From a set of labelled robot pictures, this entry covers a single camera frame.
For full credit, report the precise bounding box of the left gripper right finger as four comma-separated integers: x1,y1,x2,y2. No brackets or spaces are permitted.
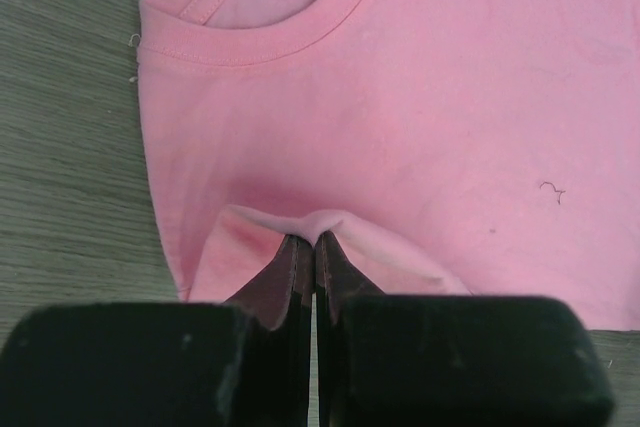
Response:
315,231,383,426

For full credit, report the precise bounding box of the pink t shirt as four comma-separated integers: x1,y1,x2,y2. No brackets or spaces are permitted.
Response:
137,0,639,330

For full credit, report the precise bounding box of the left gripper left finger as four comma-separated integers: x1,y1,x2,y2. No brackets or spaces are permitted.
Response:
226,235,313,426

